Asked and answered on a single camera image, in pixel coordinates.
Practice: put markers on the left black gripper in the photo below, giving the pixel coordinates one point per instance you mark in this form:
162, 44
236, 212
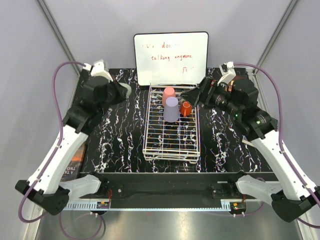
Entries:
121, 92

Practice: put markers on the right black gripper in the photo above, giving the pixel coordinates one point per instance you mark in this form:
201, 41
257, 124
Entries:
211, 88

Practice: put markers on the green plastic cup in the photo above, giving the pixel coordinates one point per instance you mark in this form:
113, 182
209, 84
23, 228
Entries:
126, 89

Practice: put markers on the purple plastic cup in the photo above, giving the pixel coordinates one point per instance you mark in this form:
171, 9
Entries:
171, 110

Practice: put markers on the white wire dish rack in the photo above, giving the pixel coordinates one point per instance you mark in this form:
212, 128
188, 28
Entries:
177, 141

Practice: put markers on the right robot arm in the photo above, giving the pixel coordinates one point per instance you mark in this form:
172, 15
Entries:
291, 197

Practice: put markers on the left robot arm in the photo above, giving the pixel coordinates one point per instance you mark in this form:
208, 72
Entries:
45, 187

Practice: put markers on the orange ceramic mug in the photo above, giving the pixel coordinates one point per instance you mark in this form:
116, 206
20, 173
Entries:
185, 109

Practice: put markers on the pink plastic cup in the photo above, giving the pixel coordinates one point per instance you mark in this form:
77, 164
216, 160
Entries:
168, 92

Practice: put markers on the white whiteboard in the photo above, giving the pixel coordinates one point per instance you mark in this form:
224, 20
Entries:
177, 58

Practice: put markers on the black marble mat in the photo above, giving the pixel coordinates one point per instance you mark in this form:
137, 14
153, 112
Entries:
116, 144

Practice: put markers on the tale of two cities book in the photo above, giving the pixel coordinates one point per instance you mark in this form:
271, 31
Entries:
72, 170

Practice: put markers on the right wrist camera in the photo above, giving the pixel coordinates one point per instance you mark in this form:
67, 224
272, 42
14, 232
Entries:
227, 72

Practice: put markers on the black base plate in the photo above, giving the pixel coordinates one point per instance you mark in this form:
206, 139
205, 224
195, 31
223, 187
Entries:
164, 190

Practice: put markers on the white cable duct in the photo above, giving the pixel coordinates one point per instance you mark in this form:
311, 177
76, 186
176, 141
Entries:
84, 205

